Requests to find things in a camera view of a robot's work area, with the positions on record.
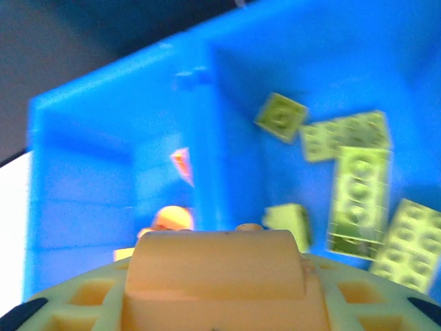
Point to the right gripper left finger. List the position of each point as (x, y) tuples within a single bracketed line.
[(56, 296)]

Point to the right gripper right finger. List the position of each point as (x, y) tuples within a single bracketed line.
[(327, 272)]

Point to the thick long green lego brick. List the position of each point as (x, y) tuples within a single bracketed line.
[(358, 200)]

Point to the orange curved lego brick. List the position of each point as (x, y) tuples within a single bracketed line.
[(217, 276)]

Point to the small green lego brick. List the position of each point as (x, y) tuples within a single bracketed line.
[(287, 220)]

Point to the pale orange lego brick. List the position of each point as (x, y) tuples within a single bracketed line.
[(123, 254)]

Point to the flat green lego plate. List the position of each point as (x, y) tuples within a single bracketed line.
[(410, 241), (330, 138)]

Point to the small green lego cube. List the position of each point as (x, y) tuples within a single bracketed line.
[(280, 117)]

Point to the blue divided plastic bin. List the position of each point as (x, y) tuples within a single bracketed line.
[(103, 138)]

